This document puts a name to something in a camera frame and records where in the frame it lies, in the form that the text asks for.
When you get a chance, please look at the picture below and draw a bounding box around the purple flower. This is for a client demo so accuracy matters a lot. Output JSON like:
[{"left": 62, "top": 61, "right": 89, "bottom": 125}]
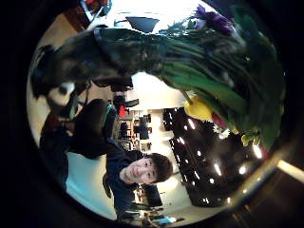
[{"left": 193, "top": 4, "right": 236, "bottom": 36}]

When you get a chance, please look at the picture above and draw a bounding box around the black monitor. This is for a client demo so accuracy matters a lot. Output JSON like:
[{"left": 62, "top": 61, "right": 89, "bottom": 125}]
[{"left": 142, "top": 183, "right": 164, "bottom": 207}]

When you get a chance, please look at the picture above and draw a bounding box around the yellow tulip flower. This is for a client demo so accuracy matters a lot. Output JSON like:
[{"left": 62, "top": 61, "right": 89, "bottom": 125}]
[{"left": 183, "top": 95, "right": 214, "bottom": 122}]

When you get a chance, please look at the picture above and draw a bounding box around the small yellow flower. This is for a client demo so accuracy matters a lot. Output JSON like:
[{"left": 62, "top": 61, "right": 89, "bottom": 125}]
[{"left": 240, "top": 127, "right": 261, "bottom": 147}]

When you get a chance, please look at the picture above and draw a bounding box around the red flower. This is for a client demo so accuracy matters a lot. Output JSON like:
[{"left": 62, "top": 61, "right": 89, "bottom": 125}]
[{"left": 211, "top": 111, "right": 229, "bottom": 131}]

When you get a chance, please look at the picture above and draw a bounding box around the bunch of green flower stems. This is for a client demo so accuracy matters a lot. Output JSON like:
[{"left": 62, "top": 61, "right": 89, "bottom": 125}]
[{"left": 151, "top": 6, "right": 286, "bottom": 148}]

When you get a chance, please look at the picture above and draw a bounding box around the white marker cube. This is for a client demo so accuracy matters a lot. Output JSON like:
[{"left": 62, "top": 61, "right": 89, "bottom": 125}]
[{"left": 47, "top": 81, "right": 77, "bottom": 107}]

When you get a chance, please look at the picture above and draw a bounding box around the the person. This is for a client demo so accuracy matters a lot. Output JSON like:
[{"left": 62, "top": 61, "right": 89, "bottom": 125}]
[{"left": 102, "top": 139, "right": 175, "bottom": 220}]

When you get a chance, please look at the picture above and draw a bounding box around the white daisy flower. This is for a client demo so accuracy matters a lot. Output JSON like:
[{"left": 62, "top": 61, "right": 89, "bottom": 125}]
[{"left": 212, "top": 124, "right": 232, "bottom": 141}]

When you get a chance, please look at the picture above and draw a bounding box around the dark bowl-shaped lamp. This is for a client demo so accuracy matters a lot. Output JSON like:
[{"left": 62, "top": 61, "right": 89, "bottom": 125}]
[{"left": 125, "top": 16, "right": 161, "bottom": 34}]

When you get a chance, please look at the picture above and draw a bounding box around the red chair back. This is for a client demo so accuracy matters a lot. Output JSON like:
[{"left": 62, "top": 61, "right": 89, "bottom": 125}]
[{"left": 118, "top": 104, "right": 128, "bottom": 120}]

